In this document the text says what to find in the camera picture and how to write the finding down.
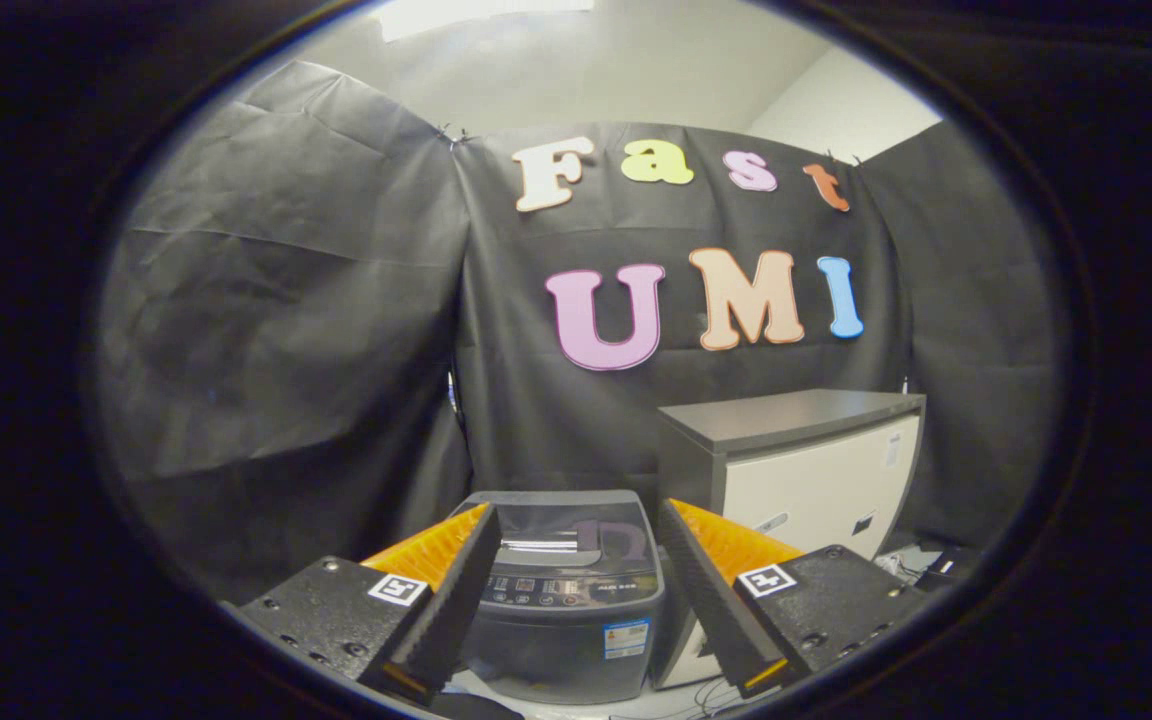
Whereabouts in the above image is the white cabinet with grey top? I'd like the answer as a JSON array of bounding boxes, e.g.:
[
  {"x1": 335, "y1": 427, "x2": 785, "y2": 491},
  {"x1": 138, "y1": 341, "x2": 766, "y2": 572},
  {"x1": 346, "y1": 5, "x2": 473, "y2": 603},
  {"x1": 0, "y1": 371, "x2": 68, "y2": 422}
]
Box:
[{"x1": 651, "y1": 389, "x2": 927, "y2": 691}]

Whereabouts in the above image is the black backdrop cloth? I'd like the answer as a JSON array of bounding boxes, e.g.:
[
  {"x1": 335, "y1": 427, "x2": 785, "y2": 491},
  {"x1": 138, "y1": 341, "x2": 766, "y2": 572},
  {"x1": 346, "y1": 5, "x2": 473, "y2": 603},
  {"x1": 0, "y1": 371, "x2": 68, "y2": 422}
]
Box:
[{"x1": 96, "y1": 60, "x2": 1057, "y2": 601}]

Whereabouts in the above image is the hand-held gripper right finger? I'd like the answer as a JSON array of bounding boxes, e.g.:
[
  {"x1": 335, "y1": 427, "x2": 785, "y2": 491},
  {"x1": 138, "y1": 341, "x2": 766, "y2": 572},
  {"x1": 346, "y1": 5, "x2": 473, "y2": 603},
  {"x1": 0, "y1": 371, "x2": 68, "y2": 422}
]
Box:
[{"x1": 658, "y1": 497, "x2": 937, "y2": 699}]

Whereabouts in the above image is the ceiling light panel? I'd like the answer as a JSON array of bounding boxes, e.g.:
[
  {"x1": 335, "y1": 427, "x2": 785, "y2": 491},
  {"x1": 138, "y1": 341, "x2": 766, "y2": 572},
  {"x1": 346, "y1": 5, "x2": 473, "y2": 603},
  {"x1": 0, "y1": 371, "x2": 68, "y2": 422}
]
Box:
[{"x1": 381, "y1": 0, "x2": 597, "y2": 43}]

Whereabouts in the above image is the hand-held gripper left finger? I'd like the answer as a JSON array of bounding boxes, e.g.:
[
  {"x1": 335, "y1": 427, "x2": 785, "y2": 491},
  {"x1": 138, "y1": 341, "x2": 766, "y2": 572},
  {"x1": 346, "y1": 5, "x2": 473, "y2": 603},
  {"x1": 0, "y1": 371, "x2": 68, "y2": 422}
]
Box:
[{"x1": 241, "y1": 502, "x2": 504, "y2": 704}]

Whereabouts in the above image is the grey washing machine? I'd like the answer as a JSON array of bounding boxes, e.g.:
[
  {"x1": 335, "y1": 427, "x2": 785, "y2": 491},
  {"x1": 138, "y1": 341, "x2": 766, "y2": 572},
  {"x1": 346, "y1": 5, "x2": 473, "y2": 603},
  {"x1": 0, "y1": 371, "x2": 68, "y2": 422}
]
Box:
[{"x1": 456, "y1": 490, "x2": 672, "y2": 706}]

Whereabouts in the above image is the tangle of floor cables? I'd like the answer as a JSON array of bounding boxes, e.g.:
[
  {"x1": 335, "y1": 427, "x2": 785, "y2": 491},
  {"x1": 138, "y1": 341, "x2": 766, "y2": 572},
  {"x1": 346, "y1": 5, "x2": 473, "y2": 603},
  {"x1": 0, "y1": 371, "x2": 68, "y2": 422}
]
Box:
[{"x1": 611, "y1": 675, "x2": 767, "y2": 720}]

